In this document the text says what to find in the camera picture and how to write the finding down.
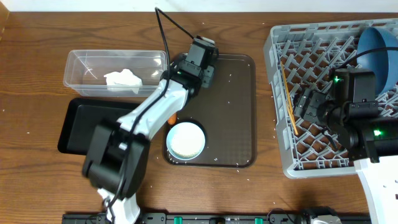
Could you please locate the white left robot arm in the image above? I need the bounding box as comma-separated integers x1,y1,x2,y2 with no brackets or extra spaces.
82,36,219,223

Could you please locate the clear plastic bin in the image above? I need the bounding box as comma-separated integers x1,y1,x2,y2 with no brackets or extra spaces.
63,50,168,97

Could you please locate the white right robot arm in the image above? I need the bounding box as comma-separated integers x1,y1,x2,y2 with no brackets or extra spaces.
294,68,397,223

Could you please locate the white tissue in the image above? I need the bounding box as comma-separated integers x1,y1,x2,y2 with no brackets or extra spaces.
104,68,142,94

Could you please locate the orange carrot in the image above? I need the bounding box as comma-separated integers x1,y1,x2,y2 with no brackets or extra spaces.
167,113,177,125

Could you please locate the black tray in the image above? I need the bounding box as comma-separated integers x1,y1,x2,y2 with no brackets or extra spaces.
57,98,139,155

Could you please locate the dark blue plate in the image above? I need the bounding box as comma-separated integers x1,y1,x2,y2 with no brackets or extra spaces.
356,26,398,96

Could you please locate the grey dishwasher rack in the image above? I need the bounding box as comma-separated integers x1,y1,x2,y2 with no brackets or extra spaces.
263,18,397,179

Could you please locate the brown serving tray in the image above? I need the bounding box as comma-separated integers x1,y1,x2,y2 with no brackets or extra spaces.
162,54,257,168

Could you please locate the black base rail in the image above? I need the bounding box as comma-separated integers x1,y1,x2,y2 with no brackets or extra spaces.
62,207,371,224

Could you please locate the light blue rice bowl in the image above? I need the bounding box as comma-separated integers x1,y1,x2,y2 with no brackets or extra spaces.
165,122,206,161

